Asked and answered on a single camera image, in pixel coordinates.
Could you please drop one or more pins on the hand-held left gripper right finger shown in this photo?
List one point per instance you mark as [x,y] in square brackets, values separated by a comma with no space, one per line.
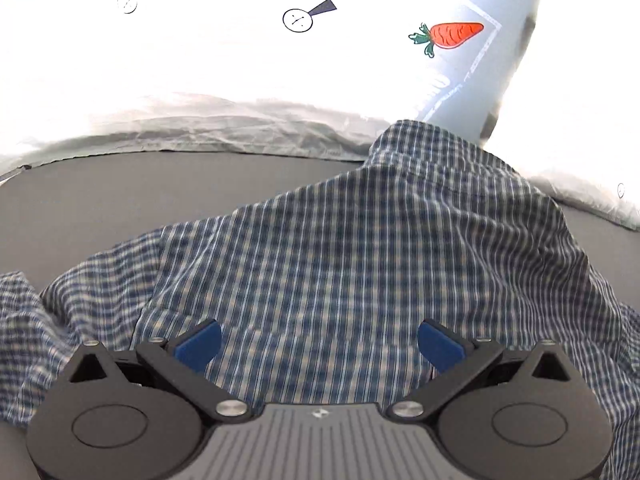
[440,342]

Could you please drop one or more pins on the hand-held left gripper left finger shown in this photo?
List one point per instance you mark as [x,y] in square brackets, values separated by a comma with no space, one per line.
[199,342]

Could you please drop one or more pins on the white printed sheet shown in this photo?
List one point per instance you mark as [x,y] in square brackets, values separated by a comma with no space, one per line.
[200,60]

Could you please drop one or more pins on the blue plaid shirt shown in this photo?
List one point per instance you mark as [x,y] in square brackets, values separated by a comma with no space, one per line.
[350,235]

